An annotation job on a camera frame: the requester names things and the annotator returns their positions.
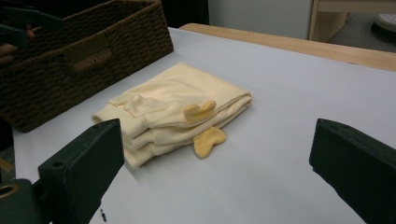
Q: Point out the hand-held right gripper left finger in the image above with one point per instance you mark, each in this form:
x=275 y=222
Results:
x=84 y=161

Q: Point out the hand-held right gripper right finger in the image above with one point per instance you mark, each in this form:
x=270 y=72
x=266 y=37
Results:
x=358 y=165

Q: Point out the brown wicker basket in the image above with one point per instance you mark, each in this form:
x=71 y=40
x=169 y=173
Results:
x=130 y=40

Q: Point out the pale yellow pants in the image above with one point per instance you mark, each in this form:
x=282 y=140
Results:
x=174 y=90

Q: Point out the white table mat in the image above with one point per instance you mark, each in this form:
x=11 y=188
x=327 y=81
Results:
x=280 y=93

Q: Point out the round floor device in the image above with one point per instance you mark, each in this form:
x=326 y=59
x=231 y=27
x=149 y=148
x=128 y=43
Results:
x=386 y=23

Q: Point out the wooden table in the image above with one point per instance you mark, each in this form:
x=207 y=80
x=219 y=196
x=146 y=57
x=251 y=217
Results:
x=280 y=42

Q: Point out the light wooden desk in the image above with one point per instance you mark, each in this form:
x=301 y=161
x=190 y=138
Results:
x=330 y=18

